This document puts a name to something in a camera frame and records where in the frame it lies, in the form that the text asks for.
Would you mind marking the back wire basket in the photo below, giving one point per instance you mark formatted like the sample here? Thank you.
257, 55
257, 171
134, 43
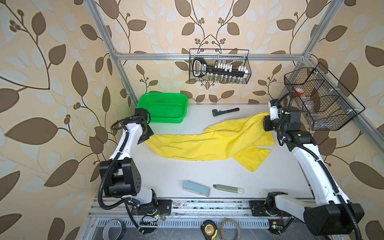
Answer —
239, 59

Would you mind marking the side wire basket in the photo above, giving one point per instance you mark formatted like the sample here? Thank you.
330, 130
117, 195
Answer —
328, 104

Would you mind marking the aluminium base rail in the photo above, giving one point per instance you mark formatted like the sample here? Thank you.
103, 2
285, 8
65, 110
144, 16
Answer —
188, 208

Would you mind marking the yellow black tape measure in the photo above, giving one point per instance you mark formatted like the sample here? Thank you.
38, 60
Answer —
209, 230

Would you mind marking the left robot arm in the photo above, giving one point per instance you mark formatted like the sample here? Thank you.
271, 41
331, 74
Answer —
121, 181

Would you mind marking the black tool in basket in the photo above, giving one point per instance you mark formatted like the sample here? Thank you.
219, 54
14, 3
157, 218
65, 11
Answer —
201, 68

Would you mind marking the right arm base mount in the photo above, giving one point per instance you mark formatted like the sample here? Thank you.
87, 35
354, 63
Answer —
258, 209

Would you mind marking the pale green utility knife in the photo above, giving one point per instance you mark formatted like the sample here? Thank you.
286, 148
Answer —
228, 189

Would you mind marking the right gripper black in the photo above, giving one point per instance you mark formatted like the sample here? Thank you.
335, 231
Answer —
266, 121

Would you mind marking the blue grey sharpening block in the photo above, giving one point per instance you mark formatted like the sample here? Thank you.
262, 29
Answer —
196, 188

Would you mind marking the black tape roll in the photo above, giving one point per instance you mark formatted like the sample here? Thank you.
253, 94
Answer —
114, 230

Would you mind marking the green plastic basket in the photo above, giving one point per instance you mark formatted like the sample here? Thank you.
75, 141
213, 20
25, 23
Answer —
169, 108

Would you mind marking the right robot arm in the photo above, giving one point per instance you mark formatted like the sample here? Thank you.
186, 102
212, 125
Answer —
334, 213

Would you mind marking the dark green pipe wrench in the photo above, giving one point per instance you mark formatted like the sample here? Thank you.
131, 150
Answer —
217, 113

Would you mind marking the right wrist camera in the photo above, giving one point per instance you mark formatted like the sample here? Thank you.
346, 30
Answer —
275, 109

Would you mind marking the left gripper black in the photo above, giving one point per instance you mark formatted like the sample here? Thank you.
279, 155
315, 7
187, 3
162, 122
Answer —
149, 133

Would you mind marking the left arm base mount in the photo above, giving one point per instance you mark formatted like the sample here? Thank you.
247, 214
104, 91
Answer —
161, 207

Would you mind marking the red capped jar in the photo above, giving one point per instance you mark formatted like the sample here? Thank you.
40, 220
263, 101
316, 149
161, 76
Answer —
299, 92

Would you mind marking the brown ring band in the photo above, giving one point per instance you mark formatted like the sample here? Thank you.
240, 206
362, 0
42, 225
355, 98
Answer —
230, 230

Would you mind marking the yellow trousers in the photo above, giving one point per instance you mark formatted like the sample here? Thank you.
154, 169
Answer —
244, 140

